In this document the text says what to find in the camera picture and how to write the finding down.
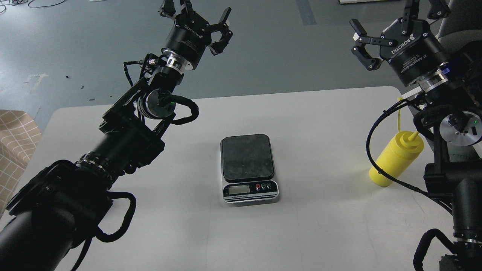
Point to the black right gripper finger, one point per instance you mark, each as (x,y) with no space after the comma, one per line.
(361,39)
(438,9)

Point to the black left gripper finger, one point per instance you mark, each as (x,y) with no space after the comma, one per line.
(217,47)
(167,9)

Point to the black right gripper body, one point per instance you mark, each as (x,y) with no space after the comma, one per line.
(413,55)

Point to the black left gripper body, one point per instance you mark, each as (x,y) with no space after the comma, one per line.
(188,37)

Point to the yellow squeeze bottle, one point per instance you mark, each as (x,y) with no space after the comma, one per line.
(398,154)

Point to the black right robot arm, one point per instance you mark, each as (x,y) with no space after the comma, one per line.
(442,158)

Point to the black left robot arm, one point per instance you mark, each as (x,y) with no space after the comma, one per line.
(69,204)

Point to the silver digital kitchen scale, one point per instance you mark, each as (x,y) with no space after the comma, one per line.
(248,170)

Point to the grey office chair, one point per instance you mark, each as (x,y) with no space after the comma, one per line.
(462,26)

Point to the beige checkered cloth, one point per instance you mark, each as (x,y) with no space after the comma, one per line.
(19,137)

